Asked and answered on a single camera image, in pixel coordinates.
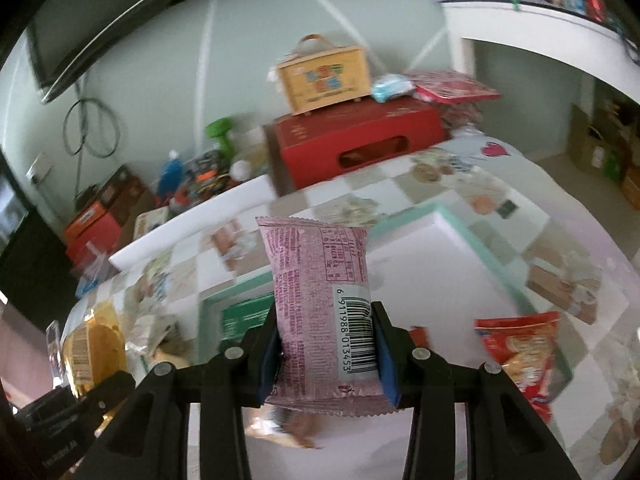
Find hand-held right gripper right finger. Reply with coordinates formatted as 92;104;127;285
370;301;583;480

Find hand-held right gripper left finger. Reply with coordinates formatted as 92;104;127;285
70;305;282;480

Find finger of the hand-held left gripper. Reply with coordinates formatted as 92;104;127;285
75;370;137;428

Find green snack packet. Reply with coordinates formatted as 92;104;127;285
220;297;277;344

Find white tray with teal rim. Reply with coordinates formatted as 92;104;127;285
197;205;576;480

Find pink snack packet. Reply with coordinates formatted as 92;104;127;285
255;216;402;418

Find red snack packet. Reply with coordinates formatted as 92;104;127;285
474;311;562;424

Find yellow snack packet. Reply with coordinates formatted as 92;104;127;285
60;302;129;397

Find brown bread packet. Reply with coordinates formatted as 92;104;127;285
245;405;324;450

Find silver foil snack packet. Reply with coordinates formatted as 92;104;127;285
125;314;191;361

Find clear plastic box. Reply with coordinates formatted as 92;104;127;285
72;242;119;282

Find black cabinet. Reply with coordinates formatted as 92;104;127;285
0;205;82;322

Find white printed card box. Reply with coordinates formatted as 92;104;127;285
134;209;169;237

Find orange box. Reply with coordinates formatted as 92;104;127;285
64;200;109;239

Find brown box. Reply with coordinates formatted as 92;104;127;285
95;165;152;226

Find pile of colourful toys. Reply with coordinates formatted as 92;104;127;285
175;152;236;202

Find black television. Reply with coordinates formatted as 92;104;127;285
0;160;32;257

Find blue bottle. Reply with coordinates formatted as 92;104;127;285
156;150;187;199

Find patterned checkered tablecloth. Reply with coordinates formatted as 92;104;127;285
65;135;640;480

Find red cardboard box with slot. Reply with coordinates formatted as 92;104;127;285
272;97;449;192

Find green dumbbell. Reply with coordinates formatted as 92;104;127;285
206;117;239;157

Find light blue wet wipes pack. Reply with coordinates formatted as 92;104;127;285
371;74;416;104

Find red patterned flat box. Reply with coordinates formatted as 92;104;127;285
407;71;502;104

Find cardboard boxes on floor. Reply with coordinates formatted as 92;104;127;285
570;104;640;202

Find white shelf unit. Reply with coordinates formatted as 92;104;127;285
442;0;640;172

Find white wall socket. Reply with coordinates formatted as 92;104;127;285
26;155;54;184

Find black cables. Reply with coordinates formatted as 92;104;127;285
62;97;121;202

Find yellow gift box with handle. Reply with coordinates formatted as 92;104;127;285
275;35;374;114

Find wall-mounted black monitor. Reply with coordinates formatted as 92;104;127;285
27;0;213;104

